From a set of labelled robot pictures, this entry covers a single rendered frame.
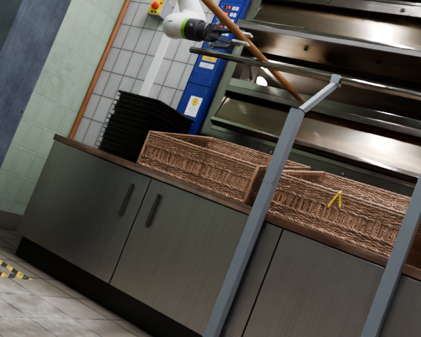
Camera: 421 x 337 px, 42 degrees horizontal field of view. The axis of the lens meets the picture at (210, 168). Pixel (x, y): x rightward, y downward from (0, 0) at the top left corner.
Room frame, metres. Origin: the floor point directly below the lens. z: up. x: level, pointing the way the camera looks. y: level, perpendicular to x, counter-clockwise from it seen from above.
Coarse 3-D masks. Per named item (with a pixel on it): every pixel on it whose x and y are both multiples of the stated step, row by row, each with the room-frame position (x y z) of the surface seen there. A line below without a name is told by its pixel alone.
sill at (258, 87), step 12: (240, 84) 2.70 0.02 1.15; (252, 84) 2.67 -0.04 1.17; (288, 96) 2.55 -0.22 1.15; (300, 96) 2.52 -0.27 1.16; (312, 96) 2.49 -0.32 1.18; (336, 108) 2.42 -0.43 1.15; (348, 108) 2.39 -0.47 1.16; (360, 108) 2.36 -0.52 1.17; (384, 120) 2.30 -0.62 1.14; (396, 120) 2.27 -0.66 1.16; (408, 120) 2.25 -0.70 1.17
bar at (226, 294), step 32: (256, 64) 2.24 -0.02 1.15; (320, 96) 1.96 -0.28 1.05; (416, 96) 1.88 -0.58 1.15; (288, 128) 1.86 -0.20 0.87; (416, 192) 1.60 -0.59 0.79; (256, 224) 1.85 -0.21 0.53; (416, 224) 1.59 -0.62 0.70; (224, 288) 1.86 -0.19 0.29; (384, 288) 1.60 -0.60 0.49; (224, 320) 1.87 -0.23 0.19
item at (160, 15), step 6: (156, 0) 3.00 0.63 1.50; (162, 0) 2.98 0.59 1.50; (150, 6) 3.02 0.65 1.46; (162, 6) 2.98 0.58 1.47; (168, 6) 3.00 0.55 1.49; (150, 12) 3.01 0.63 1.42; (156, 12) 2.98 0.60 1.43; (162, 12) 2.98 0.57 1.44; (168, 12) 3.02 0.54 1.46; (156, 18) 3.04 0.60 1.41; (162, 18) 3.00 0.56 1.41
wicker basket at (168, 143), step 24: (144, 144) 2.29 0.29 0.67; (168, 144) 2.23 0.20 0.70; (192, 144) 2.17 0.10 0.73; (216, 144) 2.65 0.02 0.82; (168, 168) 2.20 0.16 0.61; (192, 168) 2.15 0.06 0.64; (216, 168) 2.59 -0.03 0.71; (240, 168) 2.04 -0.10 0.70; (264, 168) 2.04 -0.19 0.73; (288, 168) 2.20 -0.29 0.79; (216, 192) 2.07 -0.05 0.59; (240, 192) 2.02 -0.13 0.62
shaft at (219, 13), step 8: (208, 0) 1.85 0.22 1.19; (208, 8) 1.89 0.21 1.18; (216, 8) 1.89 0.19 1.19; (224, 16) 1.95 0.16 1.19; (224, 24) 1.99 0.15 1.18; (232, 24) 2.00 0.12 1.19; (232, 32) 2.05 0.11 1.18; (240, 32) 2.06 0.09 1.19; (240, 40) 2.10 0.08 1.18; (248, 40) 2.13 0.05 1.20; (248, 48) 2.17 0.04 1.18; (256, 48) 2.19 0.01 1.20; (256, 56) 2.23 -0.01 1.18; (264, 56) 2.27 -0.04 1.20; (272, 72) 2.38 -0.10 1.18; (280, 80) 2.45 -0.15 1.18; (288, 88) 2.54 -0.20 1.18
